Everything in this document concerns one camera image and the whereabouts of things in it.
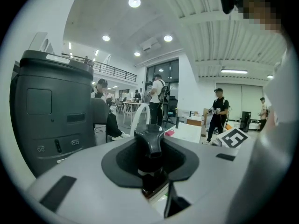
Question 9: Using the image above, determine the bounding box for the black balcony railing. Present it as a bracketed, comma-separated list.
[69, 56, 138, 83]

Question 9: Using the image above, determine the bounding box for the white sink on wooden cabinet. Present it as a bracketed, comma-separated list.
[186, 110, 203, 127]

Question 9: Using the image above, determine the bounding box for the white table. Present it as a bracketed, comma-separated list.
[118, 100, 143, 123]

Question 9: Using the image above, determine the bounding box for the person's light shirt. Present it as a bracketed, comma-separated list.
[230, 47, 299, 224]

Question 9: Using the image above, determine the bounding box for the dark chair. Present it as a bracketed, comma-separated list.
[89, 97, 111, 147]

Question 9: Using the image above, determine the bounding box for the black backpack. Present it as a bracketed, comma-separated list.
[157, 85, 171, 104]

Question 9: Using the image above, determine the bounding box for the white curved faucet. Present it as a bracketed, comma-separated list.
[130, 102, 151, 138]

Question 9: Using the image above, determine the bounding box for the white sink with dark cabinet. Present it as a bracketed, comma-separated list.
[164, 122, 203, 145]

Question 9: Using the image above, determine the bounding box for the black tower appliance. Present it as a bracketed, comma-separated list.
[240, 111, 252, 133]

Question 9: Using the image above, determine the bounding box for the large black machine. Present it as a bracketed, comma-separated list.
[10, 49, 96, 177]

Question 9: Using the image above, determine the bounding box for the long ceiling light tube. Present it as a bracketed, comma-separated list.
[220, 69, 249, 75]

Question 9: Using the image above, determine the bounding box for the ceiling air conditioner unit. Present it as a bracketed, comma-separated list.
[139, 37, 162, 54]

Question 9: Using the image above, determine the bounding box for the person's head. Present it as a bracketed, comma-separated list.
[242, 0, 284, 35]

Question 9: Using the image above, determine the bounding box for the black office chair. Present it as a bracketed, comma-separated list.
[163, 96, 180, 126]

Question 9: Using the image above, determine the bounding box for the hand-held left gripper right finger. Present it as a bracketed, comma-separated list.
[162, 135, 259, 224]

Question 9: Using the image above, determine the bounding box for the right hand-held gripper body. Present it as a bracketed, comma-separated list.
[216, 127, 249, 148]

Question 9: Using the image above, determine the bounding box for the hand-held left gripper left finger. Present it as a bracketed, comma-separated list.
[24, 136, 164, 224]

